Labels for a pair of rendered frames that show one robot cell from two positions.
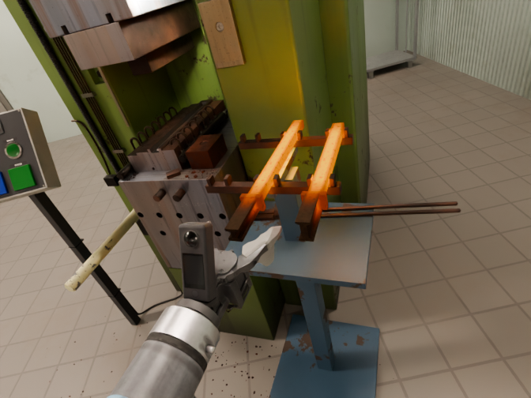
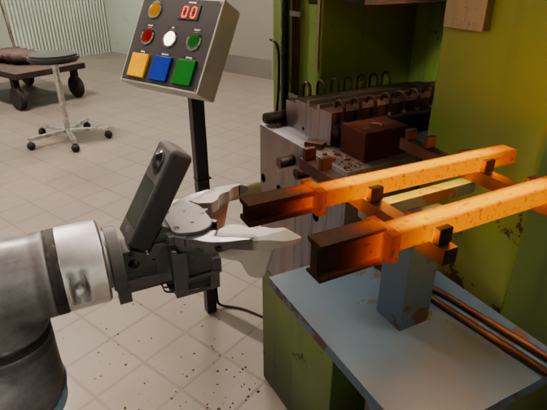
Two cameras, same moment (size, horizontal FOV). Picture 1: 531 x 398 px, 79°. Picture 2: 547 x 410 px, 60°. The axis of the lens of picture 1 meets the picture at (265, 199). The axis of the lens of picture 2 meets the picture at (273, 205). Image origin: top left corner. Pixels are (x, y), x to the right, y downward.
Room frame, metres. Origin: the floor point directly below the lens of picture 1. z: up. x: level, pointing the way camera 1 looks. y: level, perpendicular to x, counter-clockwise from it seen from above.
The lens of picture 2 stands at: (0.05, -0.25, 1.29)
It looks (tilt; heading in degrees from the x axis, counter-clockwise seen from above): 27 degrees down; 35
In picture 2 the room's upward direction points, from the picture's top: straight up
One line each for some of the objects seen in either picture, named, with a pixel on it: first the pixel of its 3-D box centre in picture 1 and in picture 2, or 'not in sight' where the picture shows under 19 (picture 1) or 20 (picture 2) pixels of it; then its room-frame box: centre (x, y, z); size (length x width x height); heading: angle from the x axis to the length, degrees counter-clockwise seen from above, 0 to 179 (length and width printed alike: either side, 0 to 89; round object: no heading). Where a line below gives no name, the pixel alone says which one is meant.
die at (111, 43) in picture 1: (141, 30); not in sight; (1.21, 0.24, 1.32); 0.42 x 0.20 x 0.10; 154
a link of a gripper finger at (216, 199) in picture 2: not in sight; (220, 211); (0.47, 0.13, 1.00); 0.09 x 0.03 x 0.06; 7
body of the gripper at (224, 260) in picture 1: (214, 290); (164, 251); (0.36, 0.12, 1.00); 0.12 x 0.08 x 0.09; 151
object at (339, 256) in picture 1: (298, 236); (400, 319); (0.69, -0.06, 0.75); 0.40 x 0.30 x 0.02; 62
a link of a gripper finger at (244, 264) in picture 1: (242, 259); (216, 237); (0.38, 0.06, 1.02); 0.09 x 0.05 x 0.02; 115
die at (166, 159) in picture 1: (182, 132); (374, 106); (1.21, 0.24, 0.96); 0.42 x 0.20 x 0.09; 154
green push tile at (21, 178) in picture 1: (23, 177); (185, 72); (1.07, 0.77, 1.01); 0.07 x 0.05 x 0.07; 89
